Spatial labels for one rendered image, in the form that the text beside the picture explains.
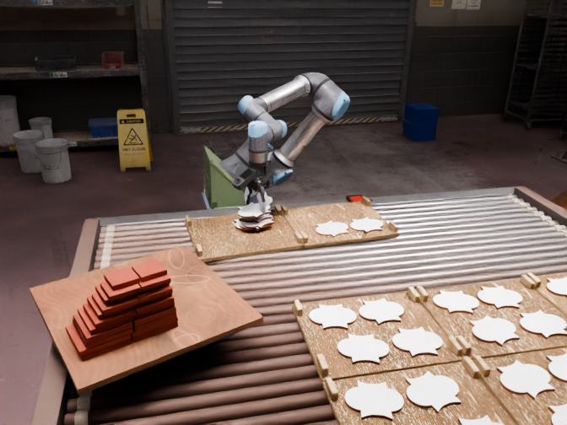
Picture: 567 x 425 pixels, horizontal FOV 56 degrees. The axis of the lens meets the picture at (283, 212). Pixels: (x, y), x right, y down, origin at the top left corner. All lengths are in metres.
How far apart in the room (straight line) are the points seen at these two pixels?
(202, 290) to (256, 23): 5.40
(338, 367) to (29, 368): 2.02
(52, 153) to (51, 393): 4.10
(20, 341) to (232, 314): 2.04
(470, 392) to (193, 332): 0.73
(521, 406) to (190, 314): 0.88
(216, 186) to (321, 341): 1.13
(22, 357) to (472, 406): 2.43
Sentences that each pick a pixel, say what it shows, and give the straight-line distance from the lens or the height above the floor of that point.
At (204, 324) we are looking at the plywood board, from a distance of 1.48.
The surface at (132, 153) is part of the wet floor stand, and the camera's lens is 5.60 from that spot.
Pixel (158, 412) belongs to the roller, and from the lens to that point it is 1.44.
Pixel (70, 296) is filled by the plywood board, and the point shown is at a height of 1.04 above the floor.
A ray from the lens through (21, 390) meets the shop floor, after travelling 3.05.
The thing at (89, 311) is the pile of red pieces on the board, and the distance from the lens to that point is 1.43.
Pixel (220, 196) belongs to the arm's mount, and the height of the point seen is 0.94.
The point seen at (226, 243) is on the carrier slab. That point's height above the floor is 0.94.
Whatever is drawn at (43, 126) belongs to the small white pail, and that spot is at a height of 0.29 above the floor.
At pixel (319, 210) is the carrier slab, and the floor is 0.94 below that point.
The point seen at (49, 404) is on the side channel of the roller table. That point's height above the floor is 0.95.
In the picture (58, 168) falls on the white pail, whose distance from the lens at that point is 5.51.
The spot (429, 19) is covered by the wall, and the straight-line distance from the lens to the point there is 7.64.
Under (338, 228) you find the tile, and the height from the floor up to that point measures 0.94.
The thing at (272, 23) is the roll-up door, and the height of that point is 1.30.
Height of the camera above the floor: 1.91
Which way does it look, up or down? 25 degrees down
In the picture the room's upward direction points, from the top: 1 degrees clockwise
